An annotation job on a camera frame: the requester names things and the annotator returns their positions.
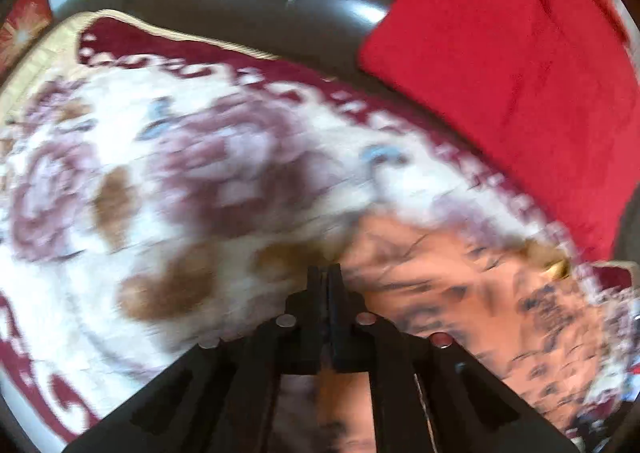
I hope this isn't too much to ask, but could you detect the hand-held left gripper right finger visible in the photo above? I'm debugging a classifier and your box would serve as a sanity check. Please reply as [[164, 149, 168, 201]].
[[327, 263, 581, 453]]

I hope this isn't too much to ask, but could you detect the red fleece cloth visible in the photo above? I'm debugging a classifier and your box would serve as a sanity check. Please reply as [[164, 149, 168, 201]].
[[357, 0, 640, 264]]

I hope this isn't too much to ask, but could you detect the floral plush blanket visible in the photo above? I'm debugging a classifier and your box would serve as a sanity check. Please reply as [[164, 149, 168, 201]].
[[0, 8, 640, 444]]

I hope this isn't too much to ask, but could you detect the brown leather sofa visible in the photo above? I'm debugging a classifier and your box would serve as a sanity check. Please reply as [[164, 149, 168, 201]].
[[50, 0, 640, 266]]

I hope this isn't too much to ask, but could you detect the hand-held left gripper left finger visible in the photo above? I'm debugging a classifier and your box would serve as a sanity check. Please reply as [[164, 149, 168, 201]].
[[62, 265, 329, 453]]

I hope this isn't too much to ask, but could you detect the orange floral blouse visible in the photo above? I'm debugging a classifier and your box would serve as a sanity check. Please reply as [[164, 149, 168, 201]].
[[280, 213, 636, 453]]

